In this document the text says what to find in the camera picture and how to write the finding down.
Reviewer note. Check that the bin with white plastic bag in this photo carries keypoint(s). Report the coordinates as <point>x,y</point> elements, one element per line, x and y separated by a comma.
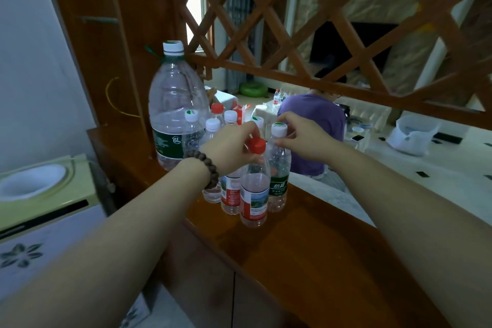
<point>413,137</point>

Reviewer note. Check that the black television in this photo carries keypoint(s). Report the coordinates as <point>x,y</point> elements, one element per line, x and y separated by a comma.
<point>334,47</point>

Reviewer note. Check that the person's right forearm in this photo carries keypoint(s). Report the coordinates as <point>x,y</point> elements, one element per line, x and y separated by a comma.
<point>423,224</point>

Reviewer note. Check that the clear bottle orange label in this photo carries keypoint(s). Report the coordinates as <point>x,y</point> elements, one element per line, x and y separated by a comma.
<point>212,124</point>
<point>230,116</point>

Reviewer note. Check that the bright window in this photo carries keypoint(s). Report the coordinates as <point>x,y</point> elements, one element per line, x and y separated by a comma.
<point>194,12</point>

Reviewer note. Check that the small distant red-label bottle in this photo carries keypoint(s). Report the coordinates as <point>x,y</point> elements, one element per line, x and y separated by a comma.
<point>276,98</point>

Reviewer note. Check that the person's right hand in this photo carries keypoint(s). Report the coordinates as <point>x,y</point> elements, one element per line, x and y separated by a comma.
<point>311,139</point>

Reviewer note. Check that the tall bottle red cap blue label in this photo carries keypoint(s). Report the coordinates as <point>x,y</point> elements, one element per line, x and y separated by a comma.
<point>253,201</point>

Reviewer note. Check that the white and green water dispenser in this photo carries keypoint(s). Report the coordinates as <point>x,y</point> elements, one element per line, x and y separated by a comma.
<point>46,231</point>

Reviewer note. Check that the green plastic basin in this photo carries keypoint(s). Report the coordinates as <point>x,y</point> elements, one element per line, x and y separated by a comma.
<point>253,89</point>

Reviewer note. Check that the brown wooden cabinet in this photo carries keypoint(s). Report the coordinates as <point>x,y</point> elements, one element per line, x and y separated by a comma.
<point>307,254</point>

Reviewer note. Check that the large green-label water jug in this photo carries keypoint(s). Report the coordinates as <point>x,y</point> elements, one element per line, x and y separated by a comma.
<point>175,93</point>

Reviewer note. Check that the person's left forearm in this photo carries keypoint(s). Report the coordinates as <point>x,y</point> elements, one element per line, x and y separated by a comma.
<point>103,247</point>

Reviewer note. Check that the person's left hand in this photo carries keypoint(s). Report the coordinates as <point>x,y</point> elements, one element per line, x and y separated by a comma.
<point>226,151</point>

